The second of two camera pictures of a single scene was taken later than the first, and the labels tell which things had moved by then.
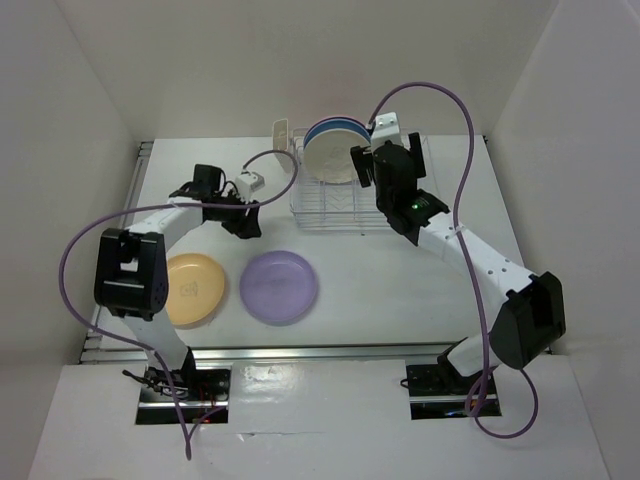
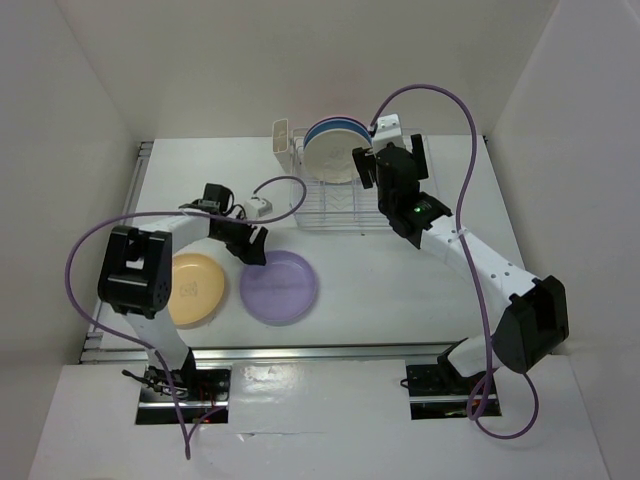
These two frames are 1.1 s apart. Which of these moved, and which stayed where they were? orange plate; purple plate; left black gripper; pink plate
Moved: left black gripper
Stayed: pink plate; purple plate; orange plate
